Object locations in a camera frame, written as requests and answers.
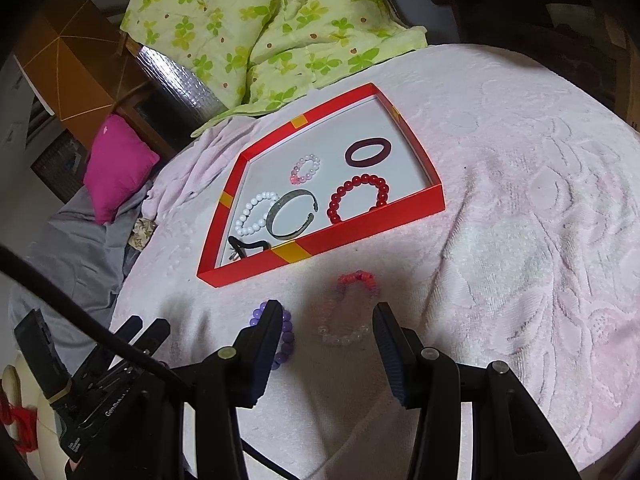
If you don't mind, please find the black cable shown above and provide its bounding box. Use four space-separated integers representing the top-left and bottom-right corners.
0 245 301 480

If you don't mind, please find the pale pink bead bracelet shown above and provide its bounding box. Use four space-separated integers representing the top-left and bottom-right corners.
317 270 381 347

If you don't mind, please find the silver foil board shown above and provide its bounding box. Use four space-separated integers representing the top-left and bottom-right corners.
131 44 228 121

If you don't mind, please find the magenta pillow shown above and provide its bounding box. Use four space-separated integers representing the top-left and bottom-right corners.
83 114 161 225

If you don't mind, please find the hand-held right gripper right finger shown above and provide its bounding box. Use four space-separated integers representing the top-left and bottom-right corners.
372 301 581 480

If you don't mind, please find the small pink bead bracelet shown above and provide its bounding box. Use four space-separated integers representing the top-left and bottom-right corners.
290 154 321 184

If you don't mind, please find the red cardboard box tray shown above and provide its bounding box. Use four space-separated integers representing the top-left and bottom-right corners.
196 82 446 288

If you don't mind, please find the pale pink blanket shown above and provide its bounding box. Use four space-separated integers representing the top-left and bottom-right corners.
107 42 640 480

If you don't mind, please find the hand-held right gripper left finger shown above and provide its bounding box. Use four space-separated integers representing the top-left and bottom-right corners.
165 299 286 480

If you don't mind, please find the green floral quilt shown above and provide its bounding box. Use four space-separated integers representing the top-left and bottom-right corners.
120 0 428 138

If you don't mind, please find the red bead bracelet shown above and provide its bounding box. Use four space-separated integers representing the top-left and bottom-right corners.
326 173 390 225

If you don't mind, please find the dark red hair band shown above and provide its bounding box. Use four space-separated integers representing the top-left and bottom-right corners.
345 136 393 167

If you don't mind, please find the white bead bracelet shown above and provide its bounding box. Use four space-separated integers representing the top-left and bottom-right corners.
235 191 281 237

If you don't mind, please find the purple bead bracelet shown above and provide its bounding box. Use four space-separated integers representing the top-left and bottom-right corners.
249 301 296 371

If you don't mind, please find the grey blanket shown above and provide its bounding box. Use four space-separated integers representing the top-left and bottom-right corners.
7 180 156 361

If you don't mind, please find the black hair tie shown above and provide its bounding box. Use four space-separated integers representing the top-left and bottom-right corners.
227 235 273 263

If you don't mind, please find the patterned beige cloth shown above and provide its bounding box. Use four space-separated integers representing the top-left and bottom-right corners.
127 217 158 250

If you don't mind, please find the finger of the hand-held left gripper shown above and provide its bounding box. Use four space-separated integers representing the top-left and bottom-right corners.
112 316 143 357
134 318 171 362

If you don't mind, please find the red string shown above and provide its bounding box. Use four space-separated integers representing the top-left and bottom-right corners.
0 400 41 453

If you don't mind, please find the wooden chair frame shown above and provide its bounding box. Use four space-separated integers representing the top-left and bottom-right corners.
112 35 176 156

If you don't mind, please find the silver metal bangle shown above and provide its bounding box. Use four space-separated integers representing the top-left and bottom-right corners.
265 189 319 239

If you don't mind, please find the orange wooden panel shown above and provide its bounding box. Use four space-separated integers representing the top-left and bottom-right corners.
15 0 138 121

